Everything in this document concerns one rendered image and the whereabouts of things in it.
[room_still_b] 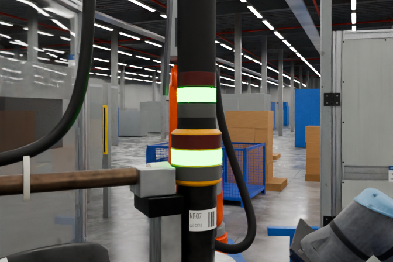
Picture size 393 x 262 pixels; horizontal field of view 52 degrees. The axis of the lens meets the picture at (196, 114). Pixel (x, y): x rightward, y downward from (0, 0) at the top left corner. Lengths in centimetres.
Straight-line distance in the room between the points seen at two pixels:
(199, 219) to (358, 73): 190
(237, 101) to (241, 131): 275
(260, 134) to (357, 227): 733
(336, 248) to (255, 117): 732
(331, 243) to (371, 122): 124
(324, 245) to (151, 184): 77
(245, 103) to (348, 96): 887
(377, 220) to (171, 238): 74
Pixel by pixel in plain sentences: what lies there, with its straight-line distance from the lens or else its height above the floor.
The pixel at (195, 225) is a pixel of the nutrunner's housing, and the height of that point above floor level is 150.
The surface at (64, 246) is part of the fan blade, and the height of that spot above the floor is 144.
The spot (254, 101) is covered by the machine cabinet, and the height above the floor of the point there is 184.
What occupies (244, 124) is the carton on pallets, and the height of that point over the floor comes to 130.
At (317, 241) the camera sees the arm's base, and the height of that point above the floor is 128.
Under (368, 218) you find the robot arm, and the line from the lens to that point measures 102.
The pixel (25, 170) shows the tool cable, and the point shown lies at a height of 155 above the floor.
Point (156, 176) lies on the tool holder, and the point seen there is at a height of 154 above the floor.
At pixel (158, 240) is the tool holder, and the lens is 34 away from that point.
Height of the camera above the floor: 159
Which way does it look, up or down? 1 degrees down
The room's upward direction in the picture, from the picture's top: straight up
